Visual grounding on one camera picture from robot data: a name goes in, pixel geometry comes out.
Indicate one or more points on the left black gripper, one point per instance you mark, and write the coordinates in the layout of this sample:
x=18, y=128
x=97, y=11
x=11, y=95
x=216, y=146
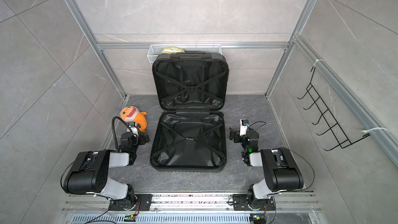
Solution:
x=141, y=138

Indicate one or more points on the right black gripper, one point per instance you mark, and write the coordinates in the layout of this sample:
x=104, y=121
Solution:
x=237, y=135

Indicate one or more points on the black hard-shell suitcase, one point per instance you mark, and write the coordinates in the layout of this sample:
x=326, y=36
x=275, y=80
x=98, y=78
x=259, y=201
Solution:
x=191, y=134

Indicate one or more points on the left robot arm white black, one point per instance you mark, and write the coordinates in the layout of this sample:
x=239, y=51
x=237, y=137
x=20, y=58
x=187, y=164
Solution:
x=88, y=174

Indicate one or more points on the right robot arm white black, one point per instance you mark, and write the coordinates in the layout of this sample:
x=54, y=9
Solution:
x=281, y=172

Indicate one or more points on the orange shark plush toy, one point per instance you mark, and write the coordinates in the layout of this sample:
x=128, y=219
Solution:
x=133, y=114

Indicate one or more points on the yellow green packet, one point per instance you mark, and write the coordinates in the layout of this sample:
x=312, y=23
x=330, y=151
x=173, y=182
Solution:
x=172, y=50

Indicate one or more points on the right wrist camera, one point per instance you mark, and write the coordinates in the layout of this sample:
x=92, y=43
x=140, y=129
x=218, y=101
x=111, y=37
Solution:
x=244, y=124

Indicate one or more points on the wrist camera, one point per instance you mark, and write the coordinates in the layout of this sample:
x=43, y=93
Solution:
x=244, y=124
x=134, y=128

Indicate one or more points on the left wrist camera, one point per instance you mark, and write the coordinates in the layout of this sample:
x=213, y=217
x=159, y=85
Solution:
x=134, y=128

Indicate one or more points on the white wire mesh basket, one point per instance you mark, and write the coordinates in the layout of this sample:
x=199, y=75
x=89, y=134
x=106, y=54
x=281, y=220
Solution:
x=155, y=50

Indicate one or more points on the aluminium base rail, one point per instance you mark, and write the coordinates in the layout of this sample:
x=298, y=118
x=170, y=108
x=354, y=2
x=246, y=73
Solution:
x=224, y=202

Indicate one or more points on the black wire hook rack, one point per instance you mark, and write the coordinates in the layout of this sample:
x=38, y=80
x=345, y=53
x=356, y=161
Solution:
x=326, y=116

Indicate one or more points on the white perforated cable tray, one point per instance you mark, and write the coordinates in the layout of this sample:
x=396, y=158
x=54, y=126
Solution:
x=167, y=218

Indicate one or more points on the aluminium frame profile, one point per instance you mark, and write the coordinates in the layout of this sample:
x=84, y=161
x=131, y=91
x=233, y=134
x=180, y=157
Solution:
x=383, y=138

